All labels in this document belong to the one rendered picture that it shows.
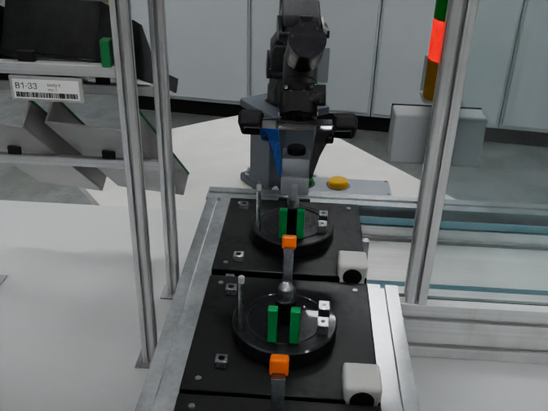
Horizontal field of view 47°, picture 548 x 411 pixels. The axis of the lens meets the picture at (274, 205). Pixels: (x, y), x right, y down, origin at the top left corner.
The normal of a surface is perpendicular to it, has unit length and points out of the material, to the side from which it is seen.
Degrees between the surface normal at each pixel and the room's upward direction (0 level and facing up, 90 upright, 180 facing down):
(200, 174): 0
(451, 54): 90
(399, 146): 90
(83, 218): 0
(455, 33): 90
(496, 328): 90
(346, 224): 0
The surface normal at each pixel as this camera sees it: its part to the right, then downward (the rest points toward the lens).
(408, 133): -0.07, 0.47
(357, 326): 0.03, -0.88
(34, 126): 0.97, 0.14
